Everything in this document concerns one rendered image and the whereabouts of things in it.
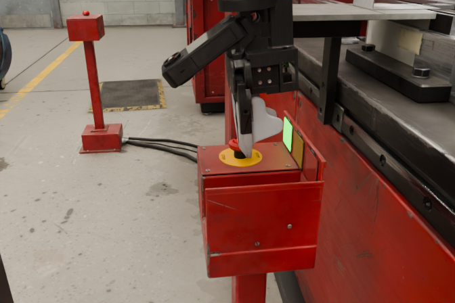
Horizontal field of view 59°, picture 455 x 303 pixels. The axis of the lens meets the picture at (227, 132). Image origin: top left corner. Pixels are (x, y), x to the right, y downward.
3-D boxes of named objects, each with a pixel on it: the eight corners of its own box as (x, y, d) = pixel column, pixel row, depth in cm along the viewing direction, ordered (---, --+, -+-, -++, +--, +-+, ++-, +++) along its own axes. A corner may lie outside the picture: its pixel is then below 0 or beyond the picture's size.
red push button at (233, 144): (227, 155, 69) (227, 136, 68) (250, 153, 69) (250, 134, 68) (229, 166, 65) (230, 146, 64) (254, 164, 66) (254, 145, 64)
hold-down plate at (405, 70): (344, 61, 90) (346, 47, 89) (367, 60, 91) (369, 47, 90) (417, 103, 63) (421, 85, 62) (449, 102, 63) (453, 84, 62)
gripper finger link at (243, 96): (254, 137, 50) (249, 68, 47) (242, 139, 50) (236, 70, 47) (248, 124, 55) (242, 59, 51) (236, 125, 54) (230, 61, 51)
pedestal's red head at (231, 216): (198, 203, 76) (195, 113, 69) (281, 197, 78) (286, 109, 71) (207, 280, 58) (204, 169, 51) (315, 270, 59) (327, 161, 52)
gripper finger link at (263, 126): (287, 161, 54) (284, 96, 50) (243, 168, 53) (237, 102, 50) (281, 151, 57) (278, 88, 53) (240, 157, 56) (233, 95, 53)
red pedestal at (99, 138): (85, 141, 264) (65, 9, 232) (124, 138, 267) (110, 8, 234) (78, 153, 246) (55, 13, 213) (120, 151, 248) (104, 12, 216)
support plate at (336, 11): (262, 9, 82) (263, 4, 82) (385, 7, 85) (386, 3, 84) (284, 21, 66) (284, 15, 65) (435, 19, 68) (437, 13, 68)
